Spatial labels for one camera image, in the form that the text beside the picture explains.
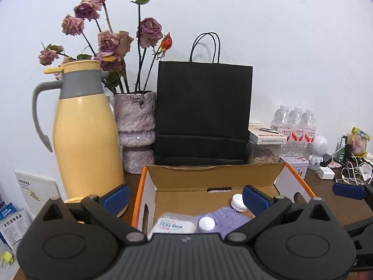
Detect flat white box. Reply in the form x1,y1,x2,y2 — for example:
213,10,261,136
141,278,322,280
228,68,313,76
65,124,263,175
248,122,287,145

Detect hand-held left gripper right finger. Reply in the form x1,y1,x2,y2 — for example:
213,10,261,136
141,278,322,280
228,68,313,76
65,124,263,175
226,185,340,245

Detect tangled white cables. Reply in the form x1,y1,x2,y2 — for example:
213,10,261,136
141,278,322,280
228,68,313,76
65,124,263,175
335,154,373,186

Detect blue white paper packet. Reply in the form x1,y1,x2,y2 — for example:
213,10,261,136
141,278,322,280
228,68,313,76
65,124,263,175
0,201,32,253

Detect pink snack packet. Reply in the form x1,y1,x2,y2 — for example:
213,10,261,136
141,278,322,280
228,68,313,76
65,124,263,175
350,127,371,158

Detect water bottle red label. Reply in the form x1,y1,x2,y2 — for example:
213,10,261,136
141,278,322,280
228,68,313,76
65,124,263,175
288,106,304,142
301,108,318,143
269,104,292,142

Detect white round jar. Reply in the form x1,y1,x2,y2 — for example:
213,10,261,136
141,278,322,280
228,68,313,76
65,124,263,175
197,217,216,234

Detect dried rose bouquet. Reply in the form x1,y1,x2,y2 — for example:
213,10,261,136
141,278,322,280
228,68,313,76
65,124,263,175
38,0,174,95

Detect cotton swab box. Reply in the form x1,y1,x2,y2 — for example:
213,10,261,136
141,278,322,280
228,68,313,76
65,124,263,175
147,212,197,240

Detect purple ceramic vase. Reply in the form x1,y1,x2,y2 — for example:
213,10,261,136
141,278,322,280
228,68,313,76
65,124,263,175
113,91,157,175

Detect black paper bag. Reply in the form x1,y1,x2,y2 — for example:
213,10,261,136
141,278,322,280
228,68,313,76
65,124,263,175
153,32,253,166

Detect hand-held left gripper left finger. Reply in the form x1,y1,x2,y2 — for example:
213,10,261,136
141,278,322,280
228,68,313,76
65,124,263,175
33,184,146,244

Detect white bottle cap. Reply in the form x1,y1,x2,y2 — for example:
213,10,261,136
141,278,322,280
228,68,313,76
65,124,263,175
231,194,248,212

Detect green small bottle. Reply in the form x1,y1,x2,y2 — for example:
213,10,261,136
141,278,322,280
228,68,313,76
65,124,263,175
338,136,350,164

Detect white robot toy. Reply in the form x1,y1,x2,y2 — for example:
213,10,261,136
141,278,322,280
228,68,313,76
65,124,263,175
307,136,328,170

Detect grey tin box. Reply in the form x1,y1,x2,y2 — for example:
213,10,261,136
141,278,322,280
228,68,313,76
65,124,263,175
280,154,309,180

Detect red cardboard box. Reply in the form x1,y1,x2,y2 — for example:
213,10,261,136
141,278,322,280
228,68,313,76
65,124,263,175
131,162,317,240

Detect yellow thermos jug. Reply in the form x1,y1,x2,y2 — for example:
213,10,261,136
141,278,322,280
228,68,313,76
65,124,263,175
32,60,126,202

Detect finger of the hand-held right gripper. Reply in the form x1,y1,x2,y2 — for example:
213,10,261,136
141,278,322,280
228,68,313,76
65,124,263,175
343,221,373,270
332,182,373,202

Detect clear jar of nuts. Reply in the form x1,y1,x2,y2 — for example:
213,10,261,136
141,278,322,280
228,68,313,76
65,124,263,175
248,143,282,165

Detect white leaflet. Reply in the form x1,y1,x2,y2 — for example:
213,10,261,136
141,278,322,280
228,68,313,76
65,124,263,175
15,171,61,218

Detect purple knitted cloth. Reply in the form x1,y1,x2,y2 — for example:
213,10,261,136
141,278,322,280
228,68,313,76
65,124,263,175
194,206,252,238

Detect white charger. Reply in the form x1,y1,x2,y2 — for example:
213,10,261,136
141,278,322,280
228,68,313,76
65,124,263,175
317,166,335,180

